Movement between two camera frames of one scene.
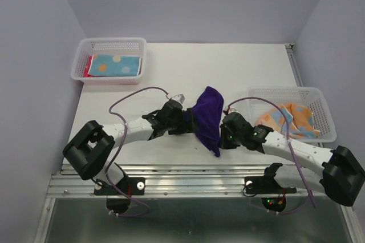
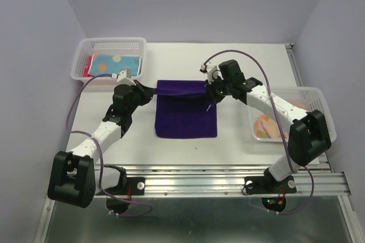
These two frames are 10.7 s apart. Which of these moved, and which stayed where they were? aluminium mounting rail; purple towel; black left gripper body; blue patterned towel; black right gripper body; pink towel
Moved: purple towel; black left gripper body; black right gripper body
Stayed: aluminium mounting rail; pink towel; blue patterned towel
